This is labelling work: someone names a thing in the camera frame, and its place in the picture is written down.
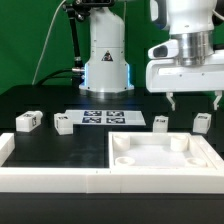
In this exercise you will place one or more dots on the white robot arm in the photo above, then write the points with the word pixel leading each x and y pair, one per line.
pixel 187 62

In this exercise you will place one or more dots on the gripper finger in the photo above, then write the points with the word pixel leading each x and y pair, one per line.
pixel 218 97
pixel 171 100

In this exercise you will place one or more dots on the white square tabletop panel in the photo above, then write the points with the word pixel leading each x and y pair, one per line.
pixel 156 150

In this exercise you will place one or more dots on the white U-shaped obstacle fence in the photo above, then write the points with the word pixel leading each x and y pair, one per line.
pixel 111 180

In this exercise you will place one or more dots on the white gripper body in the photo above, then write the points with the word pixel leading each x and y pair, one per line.
pixel 166 76

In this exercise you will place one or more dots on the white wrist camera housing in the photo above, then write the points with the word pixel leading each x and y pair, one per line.
pixel 168 50

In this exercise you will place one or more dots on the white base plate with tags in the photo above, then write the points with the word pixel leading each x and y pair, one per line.
pixel 106 117

